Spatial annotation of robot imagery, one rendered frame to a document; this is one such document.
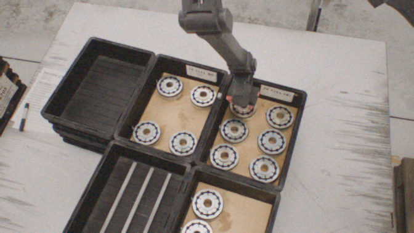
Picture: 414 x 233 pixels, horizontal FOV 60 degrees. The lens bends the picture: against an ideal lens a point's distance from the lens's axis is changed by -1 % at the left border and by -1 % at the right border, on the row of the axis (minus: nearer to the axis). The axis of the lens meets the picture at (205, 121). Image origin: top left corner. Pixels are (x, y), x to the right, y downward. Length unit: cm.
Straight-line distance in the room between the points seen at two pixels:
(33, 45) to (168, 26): 143
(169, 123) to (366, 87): 89
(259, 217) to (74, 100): 85
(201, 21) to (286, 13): 220
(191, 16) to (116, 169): 72
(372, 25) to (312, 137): 166
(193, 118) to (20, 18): 220
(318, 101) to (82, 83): 100
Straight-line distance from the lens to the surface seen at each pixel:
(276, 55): 176
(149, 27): 190
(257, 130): 138
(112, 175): 135
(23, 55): 304
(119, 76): 157
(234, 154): 129
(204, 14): 81
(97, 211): 132
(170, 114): 142
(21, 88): 247
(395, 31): 309
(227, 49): 96
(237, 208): 126
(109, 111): 148
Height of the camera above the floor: 204
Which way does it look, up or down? 60 degrees down
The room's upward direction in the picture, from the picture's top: 4 degrees counter-clockwise
